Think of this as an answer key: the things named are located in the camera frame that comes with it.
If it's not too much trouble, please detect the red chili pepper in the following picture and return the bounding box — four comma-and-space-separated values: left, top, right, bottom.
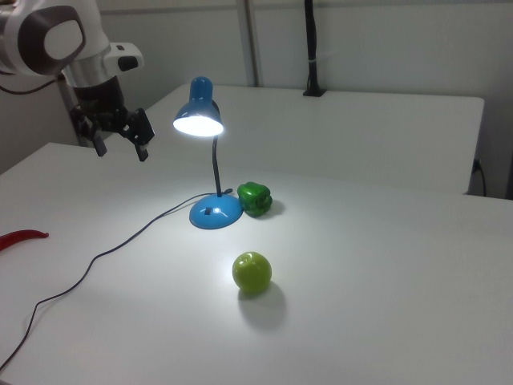
0, 229, 50, 253

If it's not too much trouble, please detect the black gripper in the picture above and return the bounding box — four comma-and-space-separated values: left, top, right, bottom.
70, 76, 156, 163

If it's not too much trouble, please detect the green bell pepper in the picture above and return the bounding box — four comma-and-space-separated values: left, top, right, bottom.
236, 181, 274, 219

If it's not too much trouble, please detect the dark robot cable with connector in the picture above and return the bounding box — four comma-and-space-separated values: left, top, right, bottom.
0, 74, 66, 96

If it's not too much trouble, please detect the black pole with clamp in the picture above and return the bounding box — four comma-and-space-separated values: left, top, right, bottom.
302, 0, 328, 98

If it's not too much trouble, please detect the yellow-green apple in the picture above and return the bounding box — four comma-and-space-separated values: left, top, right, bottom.
232, 251, 273, 294

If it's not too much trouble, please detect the thin black lamp cable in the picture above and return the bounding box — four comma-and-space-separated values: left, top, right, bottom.
0, 195, 202, 372

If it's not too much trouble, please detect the blue desk lamp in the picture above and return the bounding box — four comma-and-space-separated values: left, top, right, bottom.
172, 76, 244, 230

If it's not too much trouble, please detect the black wall socket cable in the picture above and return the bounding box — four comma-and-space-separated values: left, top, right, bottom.
472, 158, 488, 197

